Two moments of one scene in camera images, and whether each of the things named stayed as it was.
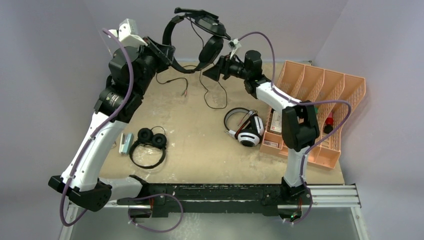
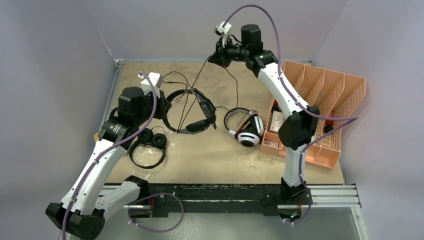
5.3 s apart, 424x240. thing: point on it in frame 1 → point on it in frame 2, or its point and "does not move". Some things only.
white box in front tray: x=270 y=144 does not move
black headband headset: x=213 y=46 → x=197 y=126
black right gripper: x=225 y=64 → x=220 y=57
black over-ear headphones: x=146 y=137 does not move
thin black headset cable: x=187 y=84 → x=192 y=91
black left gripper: x=163 y=53 → x=163 y=106
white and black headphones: x=250 y=133 does not move
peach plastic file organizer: x=336 y=98 does not move
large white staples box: x=276 y=124 does not move
